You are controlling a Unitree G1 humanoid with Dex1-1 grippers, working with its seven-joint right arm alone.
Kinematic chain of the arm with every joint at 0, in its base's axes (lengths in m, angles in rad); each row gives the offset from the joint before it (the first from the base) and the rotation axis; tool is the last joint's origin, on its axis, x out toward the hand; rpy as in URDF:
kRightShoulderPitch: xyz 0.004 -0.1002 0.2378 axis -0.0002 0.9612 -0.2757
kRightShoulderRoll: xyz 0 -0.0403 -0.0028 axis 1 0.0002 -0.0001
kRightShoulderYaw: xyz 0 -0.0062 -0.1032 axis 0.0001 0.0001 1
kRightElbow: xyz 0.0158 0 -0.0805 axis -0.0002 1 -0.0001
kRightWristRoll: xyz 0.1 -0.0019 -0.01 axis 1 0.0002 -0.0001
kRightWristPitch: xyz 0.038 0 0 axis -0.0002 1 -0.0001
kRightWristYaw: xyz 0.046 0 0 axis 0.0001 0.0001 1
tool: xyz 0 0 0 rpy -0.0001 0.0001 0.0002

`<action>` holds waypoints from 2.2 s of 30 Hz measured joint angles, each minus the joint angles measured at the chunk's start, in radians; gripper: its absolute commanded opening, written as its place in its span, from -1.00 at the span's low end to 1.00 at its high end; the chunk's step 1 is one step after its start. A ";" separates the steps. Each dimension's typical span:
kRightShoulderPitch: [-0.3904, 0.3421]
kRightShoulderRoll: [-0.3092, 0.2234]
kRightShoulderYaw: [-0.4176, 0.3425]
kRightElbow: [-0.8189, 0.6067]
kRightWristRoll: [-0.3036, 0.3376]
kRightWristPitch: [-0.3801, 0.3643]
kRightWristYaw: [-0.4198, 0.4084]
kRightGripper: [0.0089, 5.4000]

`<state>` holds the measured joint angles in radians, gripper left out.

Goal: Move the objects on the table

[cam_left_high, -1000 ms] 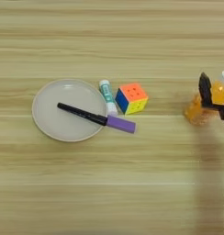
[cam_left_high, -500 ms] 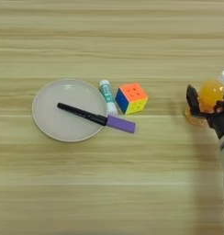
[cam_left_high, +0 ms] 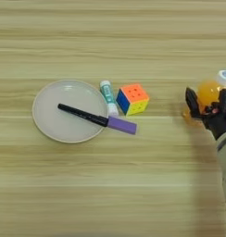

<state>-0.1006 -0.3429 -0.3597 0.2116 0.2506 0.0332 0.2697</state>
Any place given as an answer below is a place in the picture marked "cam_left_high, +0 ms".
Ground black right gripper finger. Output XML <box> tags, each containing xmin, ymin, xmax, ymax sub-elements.
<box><xmin>184</xmin><ymin>87</ymin><xmax>202</xmax><ymax>119</ymax></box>

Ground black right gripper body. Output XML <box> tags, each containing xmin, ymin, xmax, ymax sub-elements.
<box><xmin>200</xmin><ymin>103</ymin><xmax>226</xmax><ymax>141</ymax></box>

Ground orange juice bottle white cap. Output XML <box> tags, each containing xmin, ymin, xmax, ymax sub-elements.
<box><xmin>182</xmin><ymin>69</ymin><xmax>226</xmax><ymax>124</ymax></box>

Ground colourful puzzle cube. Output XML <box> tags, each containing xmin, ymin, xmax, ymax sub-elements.
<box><xmin>115</xmin><ymin>82</ymin><xmax>150</xmax><ymax>117</ymax></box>

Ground purple rectangular block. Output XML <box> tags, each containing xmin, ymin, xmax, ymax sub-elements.
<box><xmin>107</xmin><ymin>116</ymin><xmax>138</xmax><ymax>135</ymax></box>

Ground teal and white glue stick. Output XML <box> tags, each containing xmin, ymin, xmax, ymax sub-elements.
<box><xmin>99</xmin><ymin>80</ymin><xmax>119</xmax><ymax>118</ymax></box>

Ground black marker pen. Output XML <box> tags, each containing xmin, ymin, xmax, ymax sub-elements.
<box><xmin>56</xmin><ymin>103</ymin><xmax>109</xmax><ymax>128</ymax></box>

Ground round white plate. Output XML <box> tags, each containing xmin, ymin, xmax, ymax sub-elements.
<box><xmin>31</xmin><ymin>79</ymin><xmax>109</xmax><ymax>144</ymax></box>

